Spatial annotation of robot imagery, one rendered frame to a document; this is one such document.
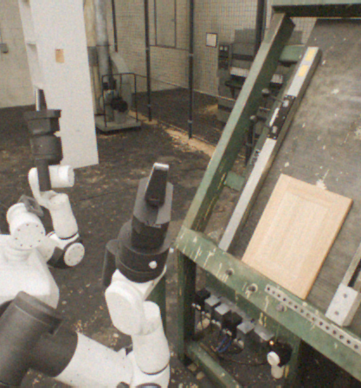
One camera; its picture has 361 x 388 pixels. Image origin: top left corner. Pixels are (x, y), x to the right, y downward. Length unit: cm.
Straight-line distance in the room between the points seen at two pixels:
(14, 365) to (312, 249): 109
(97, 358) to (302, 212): 101
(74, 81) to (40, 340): 434
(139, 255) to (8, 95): 876
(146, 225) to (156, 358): 35
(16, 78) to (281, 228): 820
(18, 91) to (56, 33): 460
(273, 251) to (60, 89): 380
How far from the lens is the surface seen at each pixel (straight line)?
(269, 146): 166
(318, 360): 190
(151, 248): 60
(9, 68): 921
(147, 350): 79
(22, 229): 85
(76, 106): 496
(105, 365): 81
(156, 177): 54
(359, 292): 139
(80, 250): 127
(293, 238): 153
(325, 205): 150
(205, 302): 162
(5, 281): 84
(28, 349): 74
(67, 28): 486
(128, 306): 67
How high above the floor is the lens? 184
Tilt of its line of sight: 26 degrees down
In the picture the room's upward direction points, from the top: straight up
